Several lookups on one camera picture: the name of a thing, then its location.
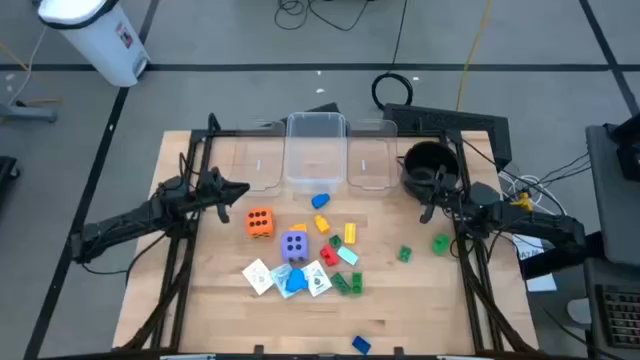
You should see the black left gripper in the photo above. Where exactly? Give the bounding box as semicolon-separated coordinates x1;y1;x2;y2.
197;166;251;225

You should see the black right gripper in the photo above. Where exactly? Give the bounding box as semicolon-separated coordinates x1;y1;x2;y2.
402;164;466;225

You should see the orange foam die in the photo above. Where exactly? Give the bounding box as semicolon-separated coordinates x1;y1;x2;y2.
245;207;275;240

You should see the bright green toy block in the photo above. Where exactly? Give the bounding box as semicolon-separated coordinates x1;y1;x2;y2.
431;233;451;257

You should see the purple foam die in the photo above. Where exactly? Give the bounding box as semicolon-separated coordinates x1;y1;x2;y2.
280;230;310;263

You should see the white playing card box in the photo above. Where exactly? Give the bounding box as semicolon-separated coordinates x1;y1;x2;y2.
241;258;276;296
301;259;333;298

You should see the black bucket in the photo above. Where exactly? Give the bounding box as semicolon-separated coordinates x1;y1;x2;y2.
402;140;462;201

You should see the low clear plastic tray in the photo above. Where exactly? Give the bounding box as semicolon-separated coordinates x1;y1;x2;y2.
346;118;400;197
228;119;286;197

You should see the black perforated panel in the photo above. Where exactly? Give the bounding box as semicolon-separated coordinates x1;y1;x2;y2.
382;103;514;169

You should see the light cyan toy brick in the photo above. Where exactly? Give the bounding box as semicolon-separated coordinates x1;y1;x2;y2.
336;245;360;267

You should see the tall clear plastic bin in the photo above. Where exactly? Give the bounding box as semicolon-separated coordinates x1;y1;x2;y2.
284;111;349;195

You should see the yellow connector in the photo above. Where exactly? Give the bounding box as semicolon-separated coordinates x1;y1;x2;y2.
509;192;535;213

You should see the red toy brick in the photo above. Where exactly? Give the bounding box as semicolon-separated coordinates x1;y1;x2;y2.
319;244;341;268

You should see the dark green long brick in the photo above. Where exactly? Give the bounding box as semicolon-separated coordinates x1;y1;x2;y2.
329;272;352;296

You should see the printed white paper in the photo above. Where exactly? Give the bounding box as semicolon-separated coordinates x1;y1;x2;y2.
511;232;547;262

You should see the blank white paper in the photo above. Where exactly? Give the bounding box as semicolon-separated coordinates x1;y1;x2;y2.
524;272;558;294

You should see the black beam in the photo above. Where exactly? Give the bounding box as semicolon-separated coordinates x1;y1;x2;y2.
519;230;606;281

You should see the dark blue toy brick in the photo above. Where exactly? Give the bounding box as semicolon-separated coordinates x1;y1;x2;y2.
351;335;373;356

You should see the grey side desk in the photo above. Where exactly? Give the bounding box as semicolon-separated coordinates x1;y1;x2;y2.
585;122;640;269

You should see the white trash bin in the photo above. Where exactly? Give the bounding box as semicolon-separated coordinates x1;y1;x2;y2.
37;0;151;89

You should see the white round object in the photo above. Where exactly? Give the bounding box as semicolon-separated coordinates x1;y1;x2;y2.
566;297;594;326

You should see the grey console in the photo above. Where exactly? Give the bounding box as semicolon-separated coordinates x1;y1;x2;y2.
582;257;640;360

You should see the grey stand foot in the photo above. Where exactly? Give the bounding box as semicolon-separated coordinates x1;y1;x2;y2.
0;102;59;125

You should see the backlit keyboard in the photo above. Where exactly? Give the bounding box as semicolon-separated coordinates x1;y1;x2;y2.
594;283;640;350

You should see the white cable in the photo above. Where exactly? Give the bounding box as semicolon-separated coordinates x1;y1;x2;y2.
497;172;570;221

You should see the black coiled cable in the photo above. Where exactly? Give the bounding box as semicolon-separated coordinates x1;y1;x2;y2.
370;0;415;112

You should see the black aluminium table frame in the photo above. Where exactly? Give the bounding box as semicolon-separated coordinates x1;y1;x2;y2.
117;112;541;360

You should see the yellow cable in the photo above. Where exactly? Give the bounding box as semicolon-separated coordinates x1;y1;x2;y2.
455;0;495;112

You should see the black looped cable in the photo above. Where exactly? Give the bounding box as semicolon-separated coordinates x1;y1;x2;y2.
273;0;374;32

